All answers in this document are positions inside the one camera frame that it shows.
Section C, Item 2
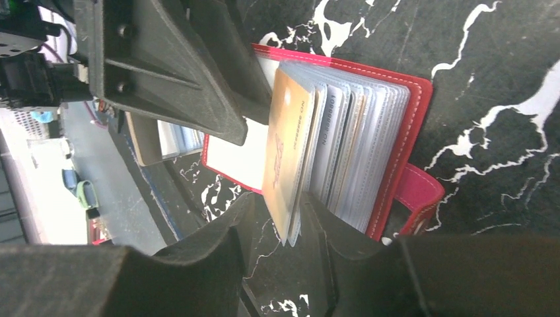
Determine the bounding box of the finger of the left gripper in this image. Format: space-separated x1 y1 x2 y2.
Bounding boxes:
188 0 272 125
87 1 248 145

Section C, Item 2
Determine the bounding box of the orange credit card from holder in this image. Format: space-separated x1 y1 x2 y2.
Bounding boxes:
262 62 316 244

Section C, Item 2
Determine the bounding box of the silver metal card case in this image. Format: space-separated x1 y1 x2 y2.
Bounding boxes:
125 112 205 166

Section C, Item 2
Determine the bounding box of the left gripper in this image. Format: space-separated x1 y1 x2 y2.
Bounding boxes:
1 1 92 110

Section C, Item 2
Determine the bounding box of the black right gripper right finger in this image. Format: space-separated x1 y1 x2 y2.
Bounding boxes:
302 193 559 316

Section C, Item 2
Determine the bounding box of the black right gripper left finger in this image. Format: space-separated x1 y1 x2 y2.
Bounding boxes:
1 193 255 316

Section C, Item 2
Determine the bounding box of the red leather card holder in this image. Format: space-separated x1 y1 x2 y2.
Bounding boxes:
201 45 444 245

